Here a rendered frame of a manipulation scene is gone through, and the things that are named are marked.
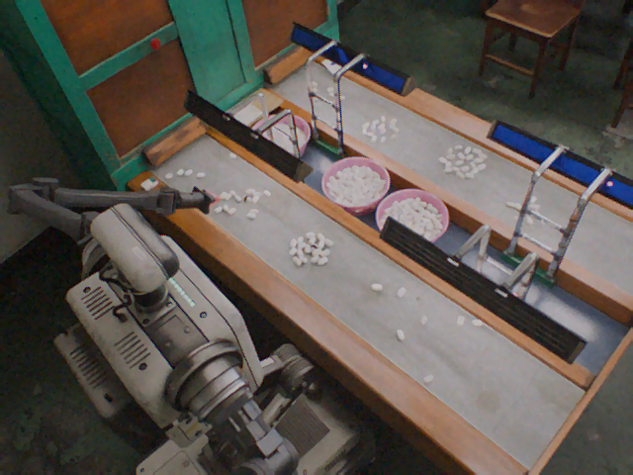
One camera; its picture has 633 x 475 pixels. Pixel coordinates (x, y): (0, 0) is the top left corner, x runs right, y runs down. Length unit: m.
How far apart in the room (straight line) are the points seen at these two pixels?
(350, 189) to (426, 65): 2.02
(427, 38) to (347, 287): 2.76
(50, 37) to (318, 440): 1.59
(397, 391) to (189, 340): 0.82
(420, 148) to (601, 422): 1.35
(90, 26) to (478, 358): 1.68
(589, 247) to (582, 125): 1.72
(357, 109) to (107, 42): 1.08
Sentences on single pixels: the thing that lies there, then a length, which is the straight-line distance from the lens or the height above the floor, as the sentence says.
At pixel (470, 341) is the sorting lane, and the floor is 0.74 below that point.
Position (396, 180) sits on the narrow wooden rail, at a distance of 2.29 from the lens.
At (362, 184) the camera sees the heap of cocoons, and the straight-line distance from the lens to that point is 2.25.
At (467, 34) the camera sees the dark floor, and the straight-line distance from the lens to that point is 4.44.
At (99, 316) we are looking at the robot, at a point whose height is 1.45.
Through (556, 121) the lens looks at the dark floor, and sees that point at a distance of 3.78.
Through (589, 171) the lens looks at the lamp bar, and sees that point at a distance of 1.91.
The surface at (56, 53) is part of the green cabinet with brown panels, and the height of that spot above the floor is 1.38.
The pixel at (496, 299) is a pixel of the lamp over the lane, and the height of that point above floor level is 1.08.
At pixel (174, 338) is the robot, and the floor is 1.45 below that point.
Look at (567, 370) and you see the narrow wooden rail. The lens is 1.87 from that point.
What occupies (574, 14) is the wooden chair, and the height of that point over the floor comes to 0.46.
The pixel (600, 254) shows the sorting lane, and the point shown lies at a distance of 2.17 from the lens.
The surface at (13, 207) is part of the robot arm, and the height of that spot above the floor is 1.27.
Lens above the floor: 2.39
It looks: 52 degrees down
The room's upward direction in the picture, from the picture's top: 8 degrees counter-clockwise
